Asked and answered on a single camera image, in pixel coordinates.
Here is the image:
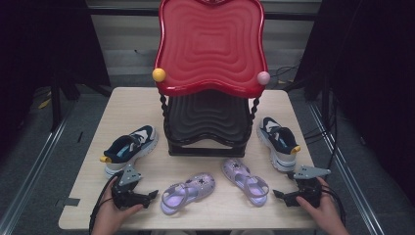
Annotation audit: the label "person's right hand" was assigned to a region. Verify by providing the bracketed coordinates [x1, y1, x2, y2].
[295, 175, 348, 235]

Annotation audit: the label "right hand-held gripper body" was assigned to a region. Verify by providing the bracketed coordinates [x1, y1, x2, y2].
[287, 164, 332, 209]

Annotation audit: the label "grey tape piece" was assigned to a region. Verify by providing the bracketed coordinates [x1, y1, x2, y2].
[55, 197, 81, 209]

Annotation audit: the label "hand-held gripper cable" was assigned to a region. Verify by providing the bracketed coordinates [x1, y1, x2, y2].
[88, 174, 120, 235]
[321, 184, 347, 227]

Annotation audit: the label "yellow floor item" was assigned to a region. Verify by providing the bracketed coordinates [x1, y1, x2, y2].
[37, 97, 53, 111]

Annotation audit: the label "red and black shoe rack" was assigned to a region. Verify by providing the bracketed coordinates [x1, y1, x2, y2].
[152, 0, 272, 159]

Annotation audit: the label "purple sandal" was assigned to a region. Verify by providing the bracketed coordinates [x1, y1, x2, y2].
[221, 158, 270, 208]
[160, 171, 216, 216]

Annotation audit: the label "metal floor rail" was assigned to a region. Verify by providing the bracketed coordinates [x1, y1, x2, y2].
[0, 107, 74, 235]
[306, 102, 386, 235]

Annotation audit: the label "person's left hand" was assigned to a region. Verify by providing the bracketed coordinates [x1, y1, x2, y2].
[90, 177, 145, 235]

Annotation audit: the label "navy and white sneaker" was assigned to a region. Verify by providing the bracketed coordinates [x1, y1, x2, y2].
[99, 124, 160, 179]
[255, 117, 301, 173]

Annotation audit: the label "black floor cables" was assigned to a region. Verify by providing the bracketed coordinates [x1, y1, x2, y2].
[302, 87, 339, 170]

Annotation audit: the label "right hand-held gripper cable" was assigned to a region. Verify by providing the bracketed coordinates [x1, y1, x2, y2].
[321, 184, 347, 227]

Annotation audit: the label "black curtain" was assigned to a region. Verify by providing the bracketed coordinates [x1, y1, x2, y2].
[293, 0, 415, 205]

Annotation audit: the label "black metal stand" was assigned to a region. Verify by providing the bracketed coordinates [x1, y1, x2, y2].
[48, 74, 81, 133]

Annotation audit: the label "left hand-held gripper cable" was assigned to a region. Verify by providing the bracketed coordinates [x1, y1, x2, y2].
[88, 174, 120, 235]

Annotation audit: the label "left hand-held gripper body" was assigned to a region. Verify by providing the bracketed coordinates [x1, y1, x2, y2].
[111, 164, 152, 211]

